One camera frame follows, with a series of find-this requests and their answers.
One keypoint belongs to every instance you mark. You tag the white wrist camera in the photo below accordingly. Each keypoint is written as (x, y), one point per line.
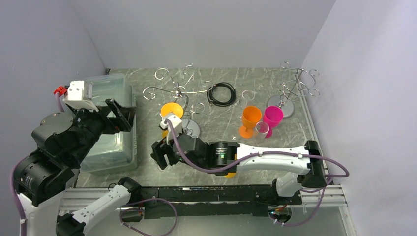
(172, 124)
(77, 95)

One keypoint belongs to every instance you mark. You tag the yellow wine glass left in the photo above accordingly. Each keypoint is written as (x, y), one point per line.
(171, 107)

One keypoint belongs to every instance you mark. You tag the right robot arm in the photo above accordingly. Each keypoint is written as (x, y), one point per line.
(302, 164)

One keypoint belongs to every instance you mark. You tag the clear plastic storage box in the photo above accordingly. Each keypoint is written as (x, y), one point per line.
(112, 153)

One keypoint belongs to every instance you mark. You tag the pink wine glass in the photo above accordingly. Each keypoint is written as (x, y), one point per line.
(273, 115)

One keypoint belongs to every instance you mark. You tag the chrome wine glass rack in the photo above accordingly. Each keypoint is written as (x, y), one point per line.
(179, 93)

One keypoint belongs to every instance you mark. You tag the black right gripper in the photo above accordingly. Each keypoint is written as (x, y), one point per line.
(160, 148)

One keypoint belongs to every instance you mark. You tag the clear tumbler glass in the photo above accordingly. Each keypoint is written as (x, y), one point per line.
(247, 98)

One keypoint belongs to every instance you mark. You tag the orange wine glass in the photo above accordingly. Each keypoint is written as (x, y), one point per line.
(251, 115)

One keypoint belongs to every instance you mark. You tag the clear wine glass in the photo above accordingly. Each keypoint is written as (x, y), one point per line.
(261, 130)

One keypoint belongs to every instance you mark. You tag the aluminium frame rails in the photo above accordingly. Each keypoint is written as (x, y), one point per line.
(264, 82)

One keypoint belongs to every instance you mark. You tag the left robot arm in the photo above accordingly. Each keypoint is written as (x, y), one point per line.
(63, 141)

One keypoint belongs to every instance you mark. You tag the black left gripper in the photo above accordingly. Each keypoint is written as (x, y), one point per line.
(125, 114)

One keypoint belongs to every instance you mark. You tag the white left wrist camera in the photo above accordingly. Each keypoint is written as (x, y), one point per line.
(77, 95)

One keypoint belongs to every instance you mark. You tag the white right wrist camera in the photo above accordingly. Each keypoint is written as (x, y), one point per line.
(172, 124)

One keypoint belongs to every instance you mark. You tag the yellow-orange wine glass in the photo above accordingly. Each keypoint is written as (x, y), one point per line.
(230, 175)

